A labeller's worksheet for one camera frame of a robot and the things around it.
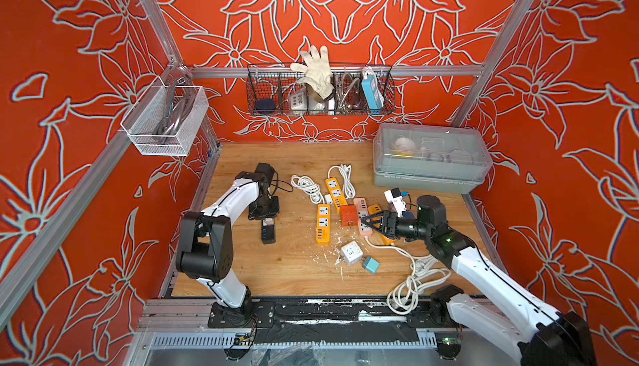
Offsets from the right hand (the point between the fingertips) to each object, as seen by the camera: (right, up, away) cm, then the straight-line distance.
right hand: (363, 225), depth 72 cm
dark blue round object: (-35, +42, +26) cm, 61 cm away
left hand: (-31, 0, +18) cm, 36 cm away
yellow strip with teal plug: (-11, -4, +18) cm, 22 cm away
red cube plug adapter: (-2, -1, +18) cm, 18 cm away
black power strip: (-32, -6, +17) cm, 36 cm away
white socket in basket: (-21, +43, +22) cm, 53 cm away
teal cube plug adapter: (+5, -16, +10) cm, 19 cm away
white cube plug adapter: (-2, -12, +9) cm, 15 cm away
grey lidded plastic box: (+34, +20, +21) cm, 44 cm away
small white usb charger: (-9, +4, +26) cm, 28 cm away
